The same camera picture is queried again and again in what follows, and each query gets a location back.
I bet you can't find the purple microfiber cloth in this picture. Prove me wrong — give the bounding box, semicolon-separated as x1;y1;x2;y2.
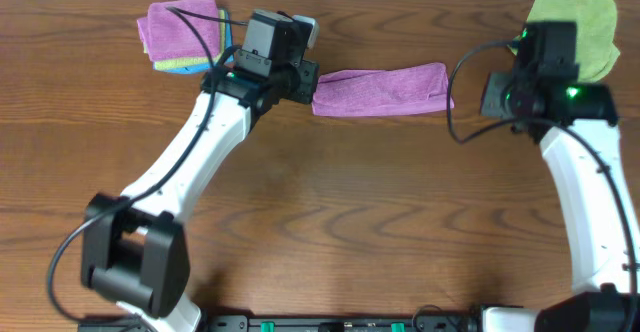
312;62;454;118

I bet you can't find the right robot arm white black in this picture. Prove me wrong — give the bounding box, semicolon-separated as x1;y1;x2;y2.
481;21;639;331

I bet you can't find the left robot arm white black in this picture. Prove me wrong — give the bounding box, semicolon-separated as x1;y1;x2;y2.
80;9;319;331

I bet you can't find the folded blue cloth in stack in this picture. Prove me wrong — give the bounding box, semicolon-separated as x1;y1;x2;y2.
153;17;233;75

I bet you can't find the green microfiber cloth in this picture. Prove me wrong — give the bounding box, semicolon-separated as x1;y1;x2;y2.
526;0;620;83

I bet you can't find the folded yellow-green cloth in stack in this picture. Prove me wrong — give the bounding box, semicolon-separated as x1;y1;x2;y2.
137;8;227;74

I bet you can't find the folded purple cloth on stack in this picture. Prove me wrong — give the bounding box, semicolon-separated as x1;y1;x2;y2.
137;0;219;62

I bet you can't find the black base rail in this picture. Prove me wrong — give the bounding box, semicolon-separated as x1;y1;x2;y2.
77;313;501;332

